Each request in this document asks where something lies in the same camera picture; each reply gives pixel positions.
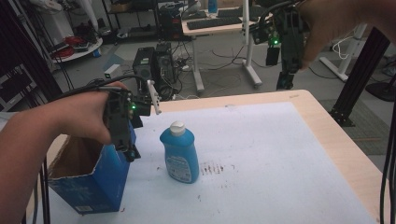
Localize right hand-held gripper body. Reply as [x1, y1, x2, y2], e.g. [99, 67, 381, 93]
[250, 5, 309, 75]

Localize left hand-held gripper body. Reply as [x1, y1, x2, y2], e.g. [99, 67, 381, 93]
[104, 79, 163, 151]

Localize blue cardboard box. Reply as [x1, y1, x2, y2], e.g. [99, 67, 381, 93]
[46, 123, 138, 216]

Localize blue bottle with white cap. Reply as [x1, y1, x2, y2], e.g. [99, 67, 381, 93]
[159, 119, 201, 185]

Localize person's left hand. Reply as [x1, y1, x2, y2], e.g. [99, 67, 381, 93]
[46, 81, 129, 146]

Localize person's right hand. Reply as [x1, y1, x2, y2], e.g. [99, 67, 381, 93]
[295, 0, 396, 71]

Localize small white box device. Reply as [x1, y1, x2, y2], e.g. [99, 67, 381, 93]
[104, 63, 121, 79]

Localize black computer tower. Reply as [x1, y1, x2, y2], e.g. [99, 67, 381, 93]
[154, 42, 177, 101]
[132, 46, 157, 94]

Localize white desk leg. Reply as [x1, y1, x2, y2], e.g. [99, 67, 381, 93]
[318, 22, 369, 83]

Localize black keyboard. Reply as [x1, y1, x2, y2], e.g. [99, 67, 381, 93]
[216, 5, 269, 19]
[186, 16, 244, 31]

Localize round white table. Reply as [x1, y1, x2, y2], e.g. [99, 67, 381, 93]
[50, 36, 104, 65]

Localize black metal stand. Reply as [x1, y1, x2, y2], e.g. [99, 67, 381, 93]
[329, 26, 392, 128]

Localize desk with white legs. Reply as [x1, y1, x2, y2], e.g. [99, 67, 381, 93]
[180, 0, 274, 93]

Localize white foam mat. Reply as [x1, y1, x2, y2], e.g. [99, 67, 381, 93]
[31, 101, 378, 224]

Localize black round stand base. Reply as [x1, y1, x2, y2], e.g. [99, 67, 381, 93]
[364, 72, 396, 103]

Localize black computer case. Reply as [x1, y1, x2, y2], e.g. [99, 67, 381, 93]
[158, 5, 185, 42]

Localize white cable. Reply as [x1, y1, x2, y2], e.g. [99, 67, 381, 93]
[331, 29, 356, 61]

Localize red coiled cable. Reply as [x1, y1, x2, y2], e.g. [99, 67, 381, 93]
[50, 35, 86, 61]

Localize black hanging cables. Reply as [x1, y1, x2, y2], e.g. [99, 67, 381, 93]
[378, 92, 396, 224]

